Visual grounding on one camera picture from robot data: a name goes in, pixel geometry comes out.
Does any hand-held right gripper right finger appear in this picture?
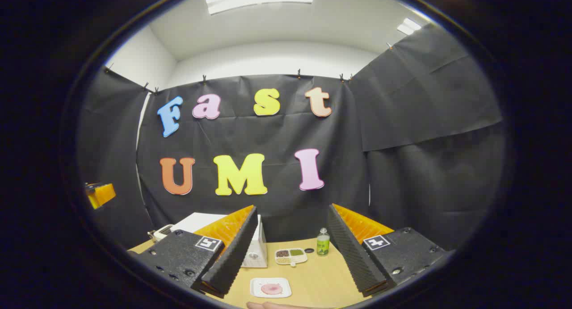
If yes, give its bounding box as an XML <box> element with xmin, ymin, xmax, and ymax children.
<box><xmin>328</xmin><ymin>204</ymin><xmax>450</xmax><ymax>297</ymax></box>

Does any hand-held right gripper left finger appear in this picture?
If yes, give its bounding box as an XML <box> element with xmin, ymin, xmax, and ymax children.
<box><xmin>130</xmin><ymin>205</ymin><xmax>260</xmax><ymax>299</ymax></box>

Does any white square food plate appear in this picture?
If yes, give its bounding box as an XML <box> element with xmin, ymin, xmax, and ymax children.
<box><xmin>250</xmin><ymin>277</ymin><xmax>292</xmax><ymax>299</ymax></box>

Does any white microwave oven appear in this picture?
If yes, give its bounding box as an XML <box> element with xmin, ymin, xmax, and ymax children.
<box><xmin>170</xmin><ymin>213</ymin><xmax>268</xmax><ymax>268</ymax></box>

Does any green label drink bottle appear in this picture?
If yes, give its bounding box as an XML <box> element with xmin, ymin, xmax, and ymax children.
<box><xmin>316</xmin><ymin>228</ymin><xmax>330</xmax><ymax>256</ymax></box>

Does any white divided dish of beans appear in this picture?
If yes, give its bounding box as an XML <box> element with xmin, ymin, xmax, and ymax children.
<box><xmin>275</xmin><ymin>248</ymin><xmax>308</xmax><ymax>267</ymax></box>

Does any white toaster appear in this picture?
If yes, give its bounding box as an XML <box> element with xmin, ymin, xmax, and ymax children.
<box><xmin>147</xmin><ymin>224</ymin><xmax>174</xmax><ymax>243</ymax></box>

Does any small ceiling light panel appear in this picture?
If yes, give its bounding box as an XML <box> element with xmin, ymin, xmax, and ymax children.
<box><xmin>397</xmin><ymin>18</ymin><xmax>422</xmax><ymax>36</ymax></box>

